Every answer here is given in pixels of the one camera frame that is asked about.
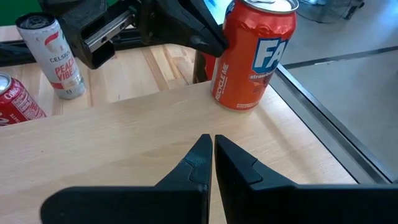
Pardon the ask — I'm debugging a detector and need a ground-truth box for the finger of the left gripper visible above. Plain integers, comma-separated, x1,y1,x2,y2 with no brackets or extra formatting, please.
136,0,230,58

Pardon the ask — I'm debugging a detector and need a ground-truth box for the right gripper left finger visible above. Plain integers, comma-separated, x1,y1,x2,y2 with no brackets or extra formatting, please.
39,133,214,224

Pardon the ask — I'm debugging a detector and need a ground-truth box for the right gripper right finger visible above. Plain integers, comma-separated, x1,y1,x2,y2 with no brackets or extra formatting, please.
214,134,398,224

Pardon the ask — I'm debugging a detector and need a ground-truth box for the red Fanta strawberry can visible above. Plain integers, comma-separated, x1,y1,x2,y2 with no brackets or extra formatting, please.
210,0,300,111

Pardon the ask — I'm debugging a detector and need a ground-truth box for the white Celsius Peach Vibe can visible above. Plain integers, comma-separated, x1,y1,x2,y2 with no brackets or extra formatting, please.
14,12,87,100

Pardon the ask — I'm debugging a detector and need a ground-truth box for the red Coca-Cola Star Wars can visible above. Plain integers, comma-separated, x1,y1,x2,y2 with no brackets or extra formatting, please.
192,50,218,85
0,71,47,128

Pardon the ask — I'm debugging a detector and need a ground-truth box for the green floor mat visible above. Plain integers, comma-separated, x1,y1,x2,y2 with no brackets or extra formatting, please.
0,0,119,27

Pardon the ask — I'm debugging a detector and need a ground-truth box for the wooden shelf with black frame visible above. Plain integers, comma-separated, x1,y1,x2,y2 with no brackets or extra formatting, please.
0,63,398,224

